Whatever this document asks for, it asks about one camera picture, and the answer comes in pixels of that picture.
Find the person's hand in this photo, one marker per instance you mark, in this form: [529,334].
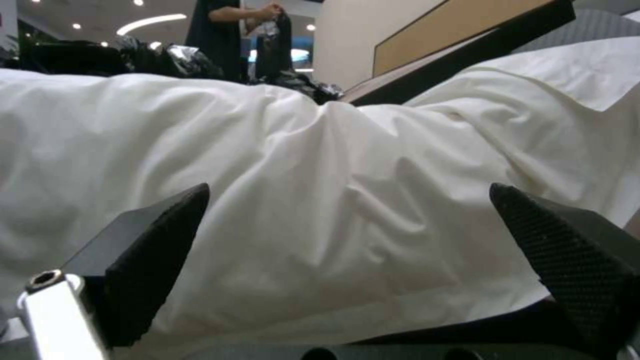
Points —
[270,11]

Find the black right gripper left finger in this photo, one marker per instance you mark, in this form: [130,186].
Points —
[135,262]

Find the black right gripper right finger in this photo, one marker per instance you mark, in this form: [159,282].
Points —
[575,255]

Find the white duvet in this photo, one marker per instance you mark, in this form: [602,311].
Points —
[280,210]

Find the black garbage bag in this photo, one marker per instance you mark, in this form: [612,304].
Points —
[192,62]
[300,84]
[275,41]
[65,56]

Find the white pillow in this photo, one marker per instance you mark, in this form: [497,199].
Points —
[565,71]

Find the person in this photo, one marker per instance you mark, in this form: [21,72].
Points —
[220,33]

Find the dark wooden headboard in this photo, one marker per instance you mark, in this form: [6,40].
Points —
[440,48]

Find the grey upholstered chair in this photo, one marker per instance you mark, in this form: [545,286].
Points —
[595,26]

